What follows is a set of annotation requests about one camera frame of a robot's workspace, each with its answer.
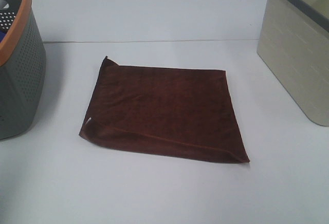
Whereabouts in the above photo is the brown towel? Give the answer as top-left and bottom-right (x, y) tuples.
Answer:
(79, 58), (249, 163)

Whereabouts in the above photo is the white back panel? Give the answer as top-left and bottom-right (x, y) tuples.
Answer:
(32, 0), (266, 42)

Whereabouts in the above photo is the beige storage bin grey rim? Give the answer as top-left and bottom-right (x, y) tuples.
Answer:
(257, 0), (328, 126)

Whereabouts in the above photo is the grey perforated basket orange rim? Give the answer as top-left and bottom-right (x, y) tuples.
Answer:
(1, 0), (46, 139)

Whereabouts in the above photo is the blue cloth in basket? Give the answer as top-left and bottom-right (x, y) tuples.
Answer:
(0, 29), (7, 47)

